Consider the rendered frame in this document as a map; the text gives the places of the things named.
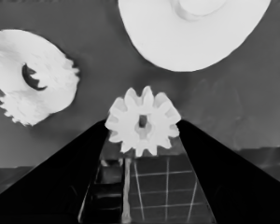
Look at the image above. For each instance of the large thick white disc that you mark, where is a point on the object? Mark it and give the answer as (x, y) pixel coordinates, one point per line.
(183, 43)

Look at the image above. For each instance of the dark robot body block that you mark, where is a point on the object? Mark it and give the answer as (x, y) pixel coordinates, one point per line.
(109, 189)

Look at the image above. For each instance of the small white toothed gear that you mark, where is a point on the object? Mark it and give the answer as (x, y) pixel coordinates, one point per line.
(160, 124)

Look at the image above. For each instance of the white round carrier with pins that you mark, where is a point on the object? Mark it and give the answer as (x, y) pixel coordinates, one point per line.
(9, 62)

